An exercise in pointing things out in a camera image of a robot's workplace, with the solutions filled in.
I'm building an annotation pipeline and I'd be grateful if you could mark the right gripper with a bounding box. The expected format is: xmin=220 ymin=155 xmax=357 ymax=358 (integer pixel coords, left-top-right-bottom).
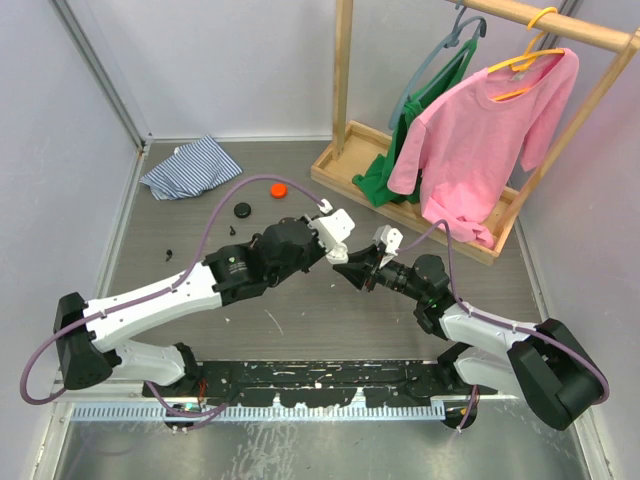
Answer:
xmin=333 ymin=242 xmax=427 ymax=303

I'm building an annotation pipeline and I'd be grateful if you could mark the wooden clothes rack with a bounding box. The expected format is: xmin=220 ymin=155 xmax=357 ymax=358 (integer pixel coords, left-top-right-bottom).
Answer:
xmin=311 ymin=1 xmax=639 ymax=266

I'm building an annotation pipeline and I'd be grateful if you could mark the white earbud charging case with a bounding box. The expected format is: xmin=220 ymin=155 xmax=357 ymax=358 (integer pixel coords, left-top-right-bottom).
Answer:
xmin=325 ymin=243 xmax=349 ymax=265

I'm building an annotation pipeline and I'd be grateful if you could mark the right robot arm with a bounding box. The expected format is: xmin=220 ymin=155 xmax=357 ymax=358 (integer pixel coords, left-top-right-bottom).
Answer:
xmin=327 ymin=245 xmax=608 ymax=430

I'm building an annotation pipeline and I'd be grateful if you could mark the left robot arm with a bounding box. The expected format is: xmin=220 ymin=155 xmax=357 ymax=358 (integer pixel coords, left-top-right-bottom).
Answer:
xmin=54 ymin=216 xmax=349 ymax=396

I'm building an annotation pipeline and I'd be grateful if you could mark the orange earbud charging case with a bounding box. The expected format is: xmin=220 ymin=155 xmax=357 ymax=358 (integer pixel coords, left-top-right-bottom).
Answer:
xmin=270 ymin=183 xmax=288 ymax=199

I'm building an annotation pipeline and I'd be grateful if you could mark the green garment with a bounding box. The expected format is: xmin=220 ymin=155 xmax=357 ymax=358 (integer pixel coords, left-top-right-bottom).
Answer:
xmin=352 ymin=39 xmax=478 ymax=208

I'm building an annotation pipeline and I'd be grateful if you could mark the blue striped cloth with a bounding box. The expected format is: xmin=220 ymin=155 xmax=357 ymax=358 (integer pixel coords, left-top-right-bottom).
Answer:
xmin=140 ymin=135 xmax=243 ymax=200

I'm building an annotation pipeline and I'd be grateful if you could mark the pink t-shirt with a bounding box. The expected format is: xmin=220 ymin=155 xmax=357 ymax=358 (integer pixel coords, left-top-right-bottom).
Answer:
xmin=387 ymin=49 xmax=579 ymax=248

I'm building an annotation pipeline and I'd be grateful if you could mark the grey hanger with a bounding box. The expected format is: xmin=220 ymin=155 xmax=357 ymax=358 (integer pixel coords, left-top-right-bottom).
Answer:
xmin=388 ymin=4 xmax=488 ymax=130

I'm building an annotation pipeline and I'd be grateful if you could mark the yellow hanger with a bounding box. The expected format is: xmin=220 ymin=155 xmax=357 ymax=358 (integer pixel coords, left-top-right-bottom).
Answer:
xmin=487 ymin=7 xmax=564 ymax=77

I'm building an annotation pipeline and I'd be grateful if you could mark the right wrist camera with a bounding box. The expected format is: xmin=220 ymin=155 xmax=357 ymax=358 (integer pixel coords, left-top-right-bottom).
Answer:
xmin=373 ymin=225 xmax=403 ymax=268

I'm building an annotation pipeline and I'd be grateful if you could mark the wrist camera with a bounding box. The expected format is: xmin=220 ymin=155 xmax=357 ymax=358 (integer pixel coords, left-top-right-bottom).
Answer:
xmin=309 ymin=209 xmax=355 ymax=252
xmin=373 ymin=225 xmax=403 ymax=268

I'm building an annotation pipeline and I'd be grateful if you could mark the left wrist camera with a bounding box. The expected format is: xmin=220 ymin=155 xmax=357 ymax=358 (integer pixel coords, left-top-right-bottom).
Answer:
xmin=309 ymin=209 xmax=355 ymax=252

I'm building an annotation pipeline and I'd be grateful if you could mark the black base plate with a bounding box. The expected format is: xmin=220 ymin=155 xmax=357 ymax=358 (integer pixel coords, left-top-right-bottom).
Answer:
xmin=156 ymin=360 xmax=471 ymax=408

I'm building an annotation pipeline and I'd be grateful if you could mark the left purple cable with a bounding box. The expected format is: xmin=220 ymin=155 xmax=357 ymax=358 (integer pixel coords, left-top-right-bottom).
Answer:
xmin=19 ymin=173 xmax=333 ymax=433

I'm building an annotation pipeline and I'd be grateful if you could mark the white slotted cable duct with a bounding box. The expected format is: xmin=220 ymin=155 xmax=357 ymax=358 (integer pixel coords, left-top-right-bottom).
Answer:
xmin=70 ymin=401 xmax=446 ymax=422

